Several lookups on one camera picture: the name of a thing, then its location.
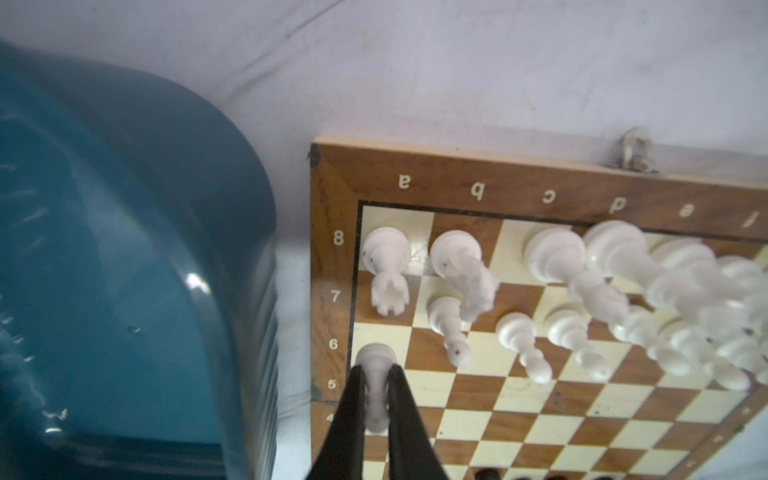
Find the white chess knight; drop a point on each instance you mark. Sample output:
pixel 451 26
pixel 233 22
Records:
pixel 456 256

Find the white chess bishop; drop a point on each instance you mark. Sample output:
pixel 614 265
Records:
pixel 558 255

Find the white chess pawn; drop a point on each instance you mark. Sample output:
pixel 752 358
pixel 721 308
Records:
pixel 376 360
pixel 516 331
pixel 444 319
pixel 568 328

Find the wooden chess board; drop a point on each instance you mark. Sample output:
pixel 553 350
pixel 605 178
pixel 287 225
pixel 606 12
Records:
pixel 678 393

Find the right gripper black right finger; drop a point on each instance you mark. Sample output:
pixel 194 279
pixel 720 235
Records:
pixel 411 455

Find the right teal plastic tray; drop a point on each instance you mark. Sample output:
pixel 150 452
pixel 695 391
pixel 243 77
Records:
pixel 138 234

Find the white chess pawn on board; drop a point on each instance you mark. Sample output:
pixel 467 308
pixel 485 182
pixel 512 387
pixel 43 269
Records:
pixel 568 328
pixel 516 331

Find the white chess queen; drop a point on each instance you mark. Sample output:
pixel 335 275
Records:
pixel 618 249

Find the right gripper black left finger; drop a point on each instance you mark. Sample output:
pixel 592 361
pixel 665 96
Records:
pixel 341 456

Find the white chess rook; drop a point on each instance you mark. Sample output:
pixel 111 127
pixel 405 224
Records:
pixel 386 253

